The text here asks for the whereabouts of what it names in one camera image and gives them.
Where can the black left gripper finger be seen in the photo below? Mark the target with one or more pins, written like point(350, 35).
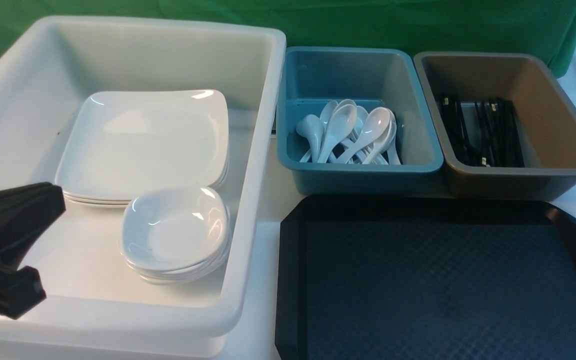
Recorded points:
point(26, 212)

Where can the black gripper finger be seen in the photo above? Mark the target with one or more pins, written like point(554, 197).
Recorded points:
point(20, 291)

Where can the large white square plate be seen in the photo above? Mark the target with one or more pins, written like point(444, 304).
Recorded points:
point(127, 143)

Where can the stacked white square plates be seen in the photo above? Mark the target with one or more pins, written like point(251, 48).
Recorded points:
point(78, 199)

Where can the stacked white bowls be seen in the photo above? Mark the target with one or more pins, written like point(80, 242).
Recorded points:
point(176, 235)

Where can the white spoons in bin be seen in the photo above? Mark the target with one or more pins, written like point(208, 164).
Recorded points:
point(346, 133)

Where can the black serving tray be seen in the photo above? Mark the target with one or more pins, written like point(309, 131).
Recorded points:
point(381, 277)

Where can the teal plastic bin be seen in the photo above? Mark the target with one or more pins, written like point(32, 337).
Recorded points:
point(372, 77)

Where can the black chopsticks in bin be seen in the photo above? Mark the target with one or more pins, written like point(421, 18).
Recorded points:
point(482, 133)

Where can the grey-brown plastic bin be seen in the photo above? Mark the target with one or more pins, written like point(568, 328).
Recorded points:
point(546, 115)

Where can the green backdrop cloth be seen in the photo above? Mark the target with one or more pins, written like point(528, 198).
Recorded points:
point(545, 29)

